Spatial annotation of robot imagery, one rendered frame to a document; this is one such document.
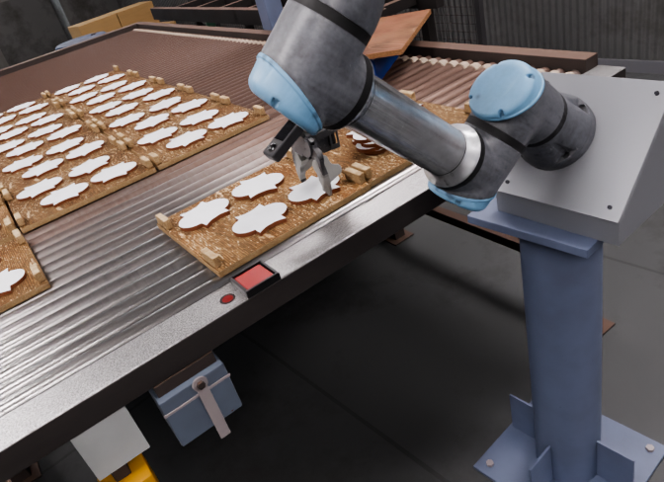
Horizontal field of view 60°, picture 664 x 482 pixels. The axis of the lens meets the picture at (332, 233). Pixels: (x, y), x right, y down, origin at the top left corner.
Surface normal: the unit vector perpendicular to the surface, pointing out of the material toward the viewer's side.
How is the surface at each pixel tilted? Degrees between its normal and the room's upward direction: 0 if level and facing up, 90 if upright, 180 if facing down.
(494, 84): 38
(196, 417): 90
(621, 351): 0
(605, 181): 45
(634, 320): 0
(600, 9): 90
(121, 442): 90
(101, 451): 90
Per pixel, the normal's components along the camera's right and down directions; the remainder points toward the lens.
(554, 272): -0.43, 0.56
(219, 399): 0.58, 0.30
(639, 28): -0.73, 0.50
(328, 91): 0.53, 0.54
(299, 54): -0.13, 0.18
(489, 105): -0.63, -0.35
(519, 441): -0.23, -0.83
